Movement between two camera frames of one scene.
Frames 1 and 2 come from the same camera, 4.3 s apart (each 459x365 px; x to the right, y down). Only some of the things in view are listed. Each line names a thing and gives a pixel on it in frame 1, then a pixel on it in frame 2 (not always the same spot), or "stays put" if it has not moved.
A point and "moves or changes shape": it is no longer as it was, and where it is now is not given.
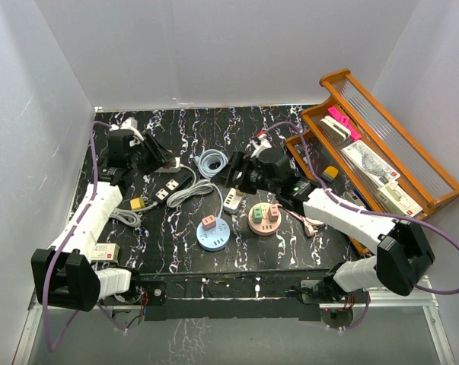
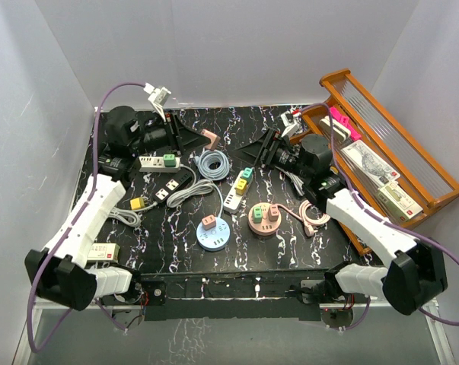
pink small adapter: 273,212 stays put
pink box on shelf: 344,121 stays put
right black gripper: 226,177 to 264,150
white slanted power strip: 233,201 moves or changes shape
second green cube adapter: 257,215 stays put
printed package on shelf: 371,163 stays put
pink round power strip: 266,227 stays put
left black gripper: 160,157 to 180,137
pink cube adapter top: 208,223 stays put
